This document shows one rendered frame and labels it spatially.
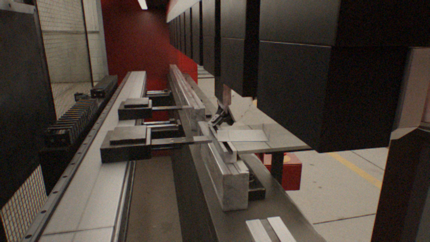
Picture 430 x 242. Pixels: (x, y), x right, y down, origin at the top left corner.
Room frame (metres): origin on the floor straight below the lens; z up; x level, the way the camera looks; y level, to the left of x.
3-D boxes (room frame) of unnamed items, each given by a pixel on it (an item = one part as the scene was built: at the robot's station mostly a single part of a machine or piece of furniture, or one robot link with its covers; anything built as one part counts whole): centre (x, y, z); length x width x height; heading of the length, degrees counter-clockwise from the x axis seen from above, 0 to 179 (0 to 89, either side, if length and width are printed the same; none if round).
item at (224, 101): (0.69, -0.02, 1.13); 0.10 x 0.02 x 0.10; 12
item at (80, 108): (0.82, 0.42, 1.02); 0.37 x 0.06 x 0.04; 12
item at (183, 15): (1.26, 0.10, 1.26); 0.15 x 0.09 x 0.17; 12
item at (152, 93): (1.94, 0.63, 0.81); 0.64 x 0.08 x 0.14; 102
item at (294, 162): (1.09, -0.25, 0.75); 0.20 x 0.16 x 0.18; 5
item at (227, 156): (0.71, -0.02, 0.99); 0.20 x 0.03 x 0.03; 12
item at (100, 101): (1.11, 0.49, 0.94); 1.02 x 0.06 x 0.12; 12
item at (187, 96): (1.93, 0.24, 0.92); 1.67 x 0.06 x 0.10; 12
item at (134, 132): (0.66, 0.14, 1.01); 0.26 x 0.12 x 0.05; 102
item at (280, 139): (0.72, -0.16, 1.00); 0.26 x 0.18 x 0.01; 102
